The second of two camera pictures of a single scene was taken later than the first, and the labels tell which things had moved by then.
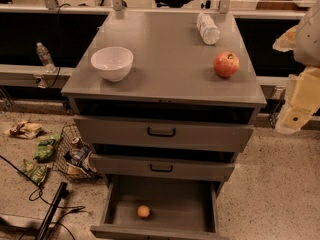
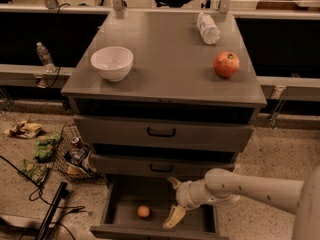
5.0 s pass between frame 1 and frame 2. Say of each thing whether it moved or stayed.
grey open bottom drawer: stayed
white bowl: stayed
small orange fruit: stayed
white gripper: moved
